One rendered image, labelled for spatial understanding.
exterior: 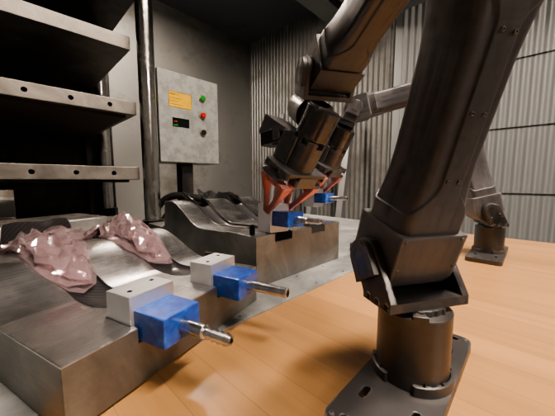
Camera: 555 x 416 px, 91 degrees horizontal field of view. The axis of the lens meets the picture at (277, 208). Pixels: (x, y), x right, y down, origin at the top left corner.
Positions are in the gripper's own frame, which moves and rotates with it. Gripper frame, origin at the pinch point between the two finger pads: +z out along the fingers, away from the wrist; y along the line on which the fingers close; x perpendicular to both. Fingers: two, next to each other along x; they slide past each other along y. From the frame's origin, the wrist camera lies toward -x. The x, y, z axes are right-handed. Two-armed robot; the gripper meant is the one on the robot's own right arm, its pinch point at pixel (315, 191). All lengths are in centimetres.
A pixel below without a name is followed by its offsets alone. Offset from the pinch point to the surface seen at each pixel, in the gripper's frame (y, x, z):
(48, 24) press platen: 51, -87, -14
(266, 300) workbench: 38.2, 23.7, 4.6
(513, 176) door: -183, 26, -21
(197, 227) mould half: 36.0, -1.8, 9.0
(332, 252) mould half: 12.9, 19.0, 4.8
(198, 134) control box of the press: -3, -76, 12
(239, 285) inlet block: 47, 25, -3
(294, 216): 29.8, 16.5, -5.5
